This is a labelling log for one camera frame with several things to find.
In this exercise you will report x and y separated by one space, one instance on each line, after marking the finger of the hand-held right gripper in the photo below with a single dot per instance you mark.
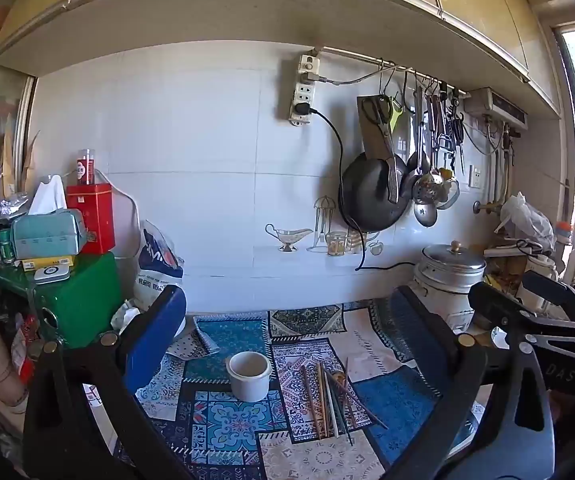
550 285
497 305

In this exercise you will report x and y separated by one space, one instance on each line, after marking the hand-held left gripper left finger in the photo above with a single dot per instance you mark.
155 330

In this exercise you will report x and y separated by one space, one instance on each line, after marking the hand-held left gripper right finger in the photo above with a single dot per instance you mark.
415 332

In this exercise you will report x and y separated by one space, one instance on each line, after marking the metal fork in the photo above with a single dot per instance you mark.
362 405

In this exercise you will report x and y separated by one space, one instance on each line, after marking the dark red chopstick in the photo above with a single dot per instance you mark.
350 405

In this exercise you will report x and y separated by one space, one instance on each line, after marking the teal chopstick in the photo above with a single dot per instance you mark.
342 415

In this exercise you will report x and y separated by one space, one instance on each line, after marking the teal plate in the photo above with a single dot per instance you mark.
332 405

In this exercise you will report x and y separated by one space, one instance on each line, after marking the wooden chopstick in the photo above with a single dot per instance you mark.
311 400
322 400

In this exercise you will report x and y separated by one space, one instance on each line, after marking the crumpled white tissue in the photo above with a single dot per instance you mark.
125 316

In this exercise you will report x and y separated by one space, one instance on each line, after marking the white rice cooker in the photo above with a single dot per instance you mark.
437 300

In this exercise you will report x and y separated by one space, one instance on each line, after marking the orange cap bottle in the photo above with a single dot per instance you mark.
563 245

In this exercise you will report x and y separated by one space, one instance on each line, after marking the metal pot lid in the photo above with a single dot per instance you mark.
452 260

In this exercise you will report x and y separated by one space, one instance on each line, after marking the white blue rice bag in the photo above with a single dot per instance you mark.
157 265

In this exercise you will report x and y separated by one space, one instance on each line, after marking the white plastic bag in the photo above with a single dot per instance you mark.
527 220

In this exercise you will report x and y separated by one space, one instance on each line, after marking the green metal box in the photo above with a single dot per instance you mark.
82 295

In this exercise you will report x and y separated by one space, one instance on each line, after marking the metal spoon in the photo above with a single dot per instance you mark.
426 215

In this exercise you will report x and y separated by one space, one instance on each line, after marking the small white tin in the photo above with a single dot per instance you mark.
52 274

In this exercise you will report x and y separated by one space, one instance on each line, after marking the mesh strainer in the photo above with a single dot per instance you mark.
450 192

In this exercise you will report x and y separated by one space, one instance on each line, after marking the patterned blue tablecloth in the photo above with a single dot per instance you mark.
237 425

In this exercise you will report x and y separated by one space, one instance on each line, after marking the red tin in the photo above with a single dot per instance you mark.
92 215

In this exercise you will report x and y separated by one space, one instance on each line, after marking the perforated metal skimmer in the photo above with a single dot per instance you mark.
427 189

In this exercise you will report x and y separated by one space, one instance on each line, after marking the teal tissue box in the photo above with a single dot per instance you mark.
47 235

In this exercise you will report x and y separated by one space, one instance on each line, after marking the black wok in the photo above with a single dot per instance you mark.
367 195

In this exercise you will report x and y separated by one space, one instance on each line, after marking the metal ladle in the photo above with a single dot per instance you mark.
419 160

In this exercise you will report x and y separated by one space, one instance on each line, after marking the green spice jar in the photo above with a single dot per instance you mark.
6 247

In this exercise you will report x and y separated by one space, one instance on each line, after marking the white water heater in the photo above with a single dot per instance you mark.
497 105

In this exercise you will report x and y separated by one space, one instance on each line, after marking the hanging wooden board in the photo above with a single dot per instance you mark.
370 135

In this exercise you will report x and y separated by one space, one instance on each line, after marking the black kitchen scissors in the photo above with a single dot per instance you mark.
385 130

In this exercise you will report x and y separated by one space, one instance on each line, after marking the white power strip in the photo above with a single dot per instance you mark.
303 95

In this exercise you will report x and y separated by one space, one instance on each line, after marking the white wall socket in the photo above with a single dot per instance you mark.
475 176

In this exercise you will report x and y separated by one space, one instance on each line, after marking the metal hanging rail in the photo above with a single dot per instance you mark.
357 56

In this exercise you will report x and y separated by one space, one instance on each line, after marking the wall cabinet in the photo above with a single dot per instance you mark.
267 5

